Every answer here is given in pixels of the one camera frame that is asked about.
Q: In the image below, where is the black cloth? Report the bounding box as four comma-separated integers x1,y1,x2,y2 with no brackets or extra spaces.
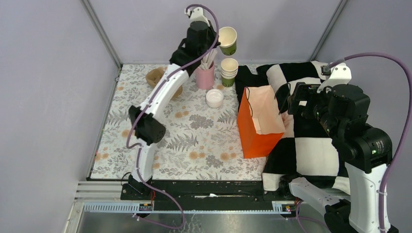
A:
235,64,273,104

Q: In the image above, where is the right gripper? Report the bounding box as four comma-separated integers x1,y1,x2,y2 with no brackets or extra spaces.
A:
286,80,341,137

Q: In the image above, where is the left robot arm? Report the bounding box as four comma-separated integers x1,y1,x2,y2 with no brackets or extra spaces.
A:
120,20,219,200

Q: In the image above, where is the black white checkered pillow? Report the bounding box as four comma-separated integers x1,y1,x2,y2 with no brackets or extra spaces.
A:
262,61,350,194

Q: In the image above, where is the green paper cup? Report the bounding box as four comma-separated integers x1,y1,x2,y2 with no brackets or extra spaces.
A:
218,27,237,56

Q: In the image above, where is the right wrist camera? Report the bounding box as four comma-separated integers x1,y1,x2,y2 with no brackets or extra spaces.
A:
317,63,352,93

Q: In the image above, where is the brown pulp cup carrier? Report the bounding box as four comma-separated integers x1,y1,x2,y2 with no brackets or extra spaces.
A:
145,67,183,100

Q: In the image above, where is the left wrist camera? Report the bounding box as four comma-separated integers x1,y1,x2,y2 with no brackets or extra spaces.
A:
185,7,210,27

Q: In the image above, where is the stack of paper cups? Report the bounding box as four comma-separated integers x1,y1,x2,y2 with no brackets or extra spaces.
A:
221,58,239,87

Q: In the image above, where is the pink straw holder cup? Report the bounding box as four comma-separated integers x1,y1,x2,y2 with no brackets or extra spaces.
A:
194,62,215,90

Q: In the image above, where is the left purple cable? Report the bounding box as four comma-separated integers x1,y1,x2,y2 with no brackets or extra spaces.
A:
125,3,220,231

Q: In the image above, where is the stack of white lids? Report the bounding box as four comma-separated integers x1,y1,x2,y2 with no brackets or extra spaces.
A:
206,89,224,108

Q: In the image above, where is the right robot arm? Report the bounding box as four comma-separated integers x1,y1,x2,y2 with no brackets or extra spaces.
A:
278,82,397,233

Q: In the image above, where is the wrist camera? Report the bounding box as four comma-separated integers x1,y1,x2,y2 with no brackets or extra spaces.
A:
317,63,352,93
185,7,210,27

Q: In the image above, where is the orange paper bag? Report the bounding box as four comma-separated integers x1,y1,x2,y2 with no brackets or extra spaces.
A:
237,85,286,159

